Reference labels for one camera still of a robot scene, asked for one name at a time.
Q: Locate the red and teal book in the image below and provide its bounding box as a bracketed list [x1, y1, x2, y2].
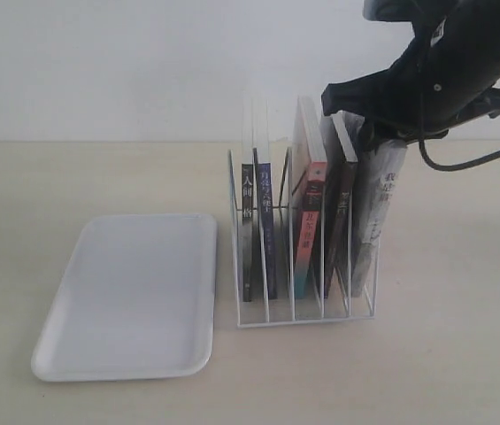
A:
[292, 96, 327, 299]

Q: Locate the dark blue moon book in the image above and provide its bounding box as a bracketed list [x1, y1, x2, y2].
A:
[253, 98, 278, 299]

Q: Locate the black spine book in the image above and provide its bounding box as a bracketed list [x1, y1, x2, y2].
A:
[241, 97, 258, 303]

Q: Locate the white plastic tray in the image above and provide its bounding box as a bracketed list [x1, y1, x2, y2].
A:
[31, 213, 218, 383]

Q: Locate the grey white illustrated book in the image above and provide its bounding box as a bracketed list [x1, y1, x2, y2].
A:
[349, 111, 409, 298]

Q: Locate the white wire book rack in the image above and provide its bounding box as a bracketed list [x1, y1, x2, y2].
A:
[227, 149, 380, 328]

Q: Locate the dark brown spine book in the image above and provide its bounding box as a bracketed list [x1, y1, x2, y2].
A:
[320, 112, 358, 298]

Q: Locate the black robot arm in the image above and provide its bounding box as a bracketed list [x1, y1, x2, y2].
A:
[321, 0, 500, 150]

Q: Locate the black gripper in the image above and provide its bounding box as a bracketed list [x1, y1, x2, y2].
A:
[320, 42, 500, 152]

